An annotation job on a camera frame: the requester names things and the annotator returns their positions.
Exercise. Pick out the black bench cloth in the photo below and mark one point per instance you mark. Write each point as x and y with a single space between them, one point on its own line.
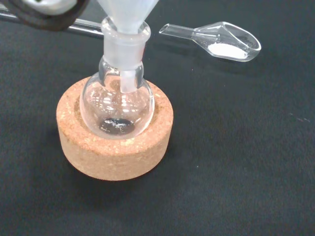
233 147

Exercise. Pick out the glass weighing funnel with powder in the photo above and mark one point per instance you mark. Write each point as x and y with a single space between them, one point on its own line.
226 49

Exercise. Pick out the clear round-bottom flask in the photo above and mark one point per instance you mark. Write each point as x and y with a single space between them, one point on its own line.
115 105

